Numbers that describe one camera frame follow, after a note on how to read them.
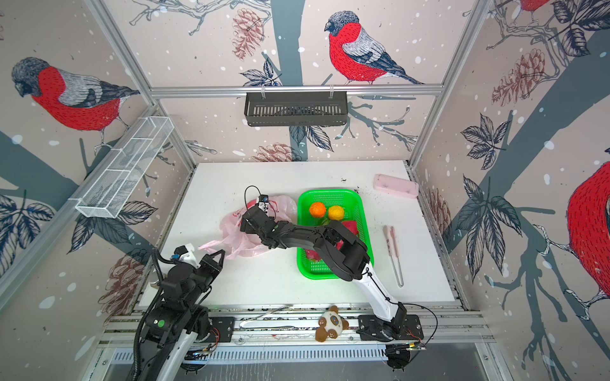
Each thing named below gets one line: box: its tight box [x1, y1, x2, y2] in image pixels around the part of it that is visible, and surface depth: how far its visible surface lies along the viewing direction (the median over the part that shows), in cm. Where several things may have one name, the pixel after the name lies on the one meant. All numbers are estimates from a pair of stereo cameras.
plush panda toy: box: [315, 304, 350, 343], surface depth 74 cm
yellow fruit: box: [328, 205, 344, 222], surface depth 98 cm
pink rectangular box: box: [373, 173, 420, 199], surface depth 110 cm
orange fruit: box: [309, 201, 326, 219], surface depth 99 cm
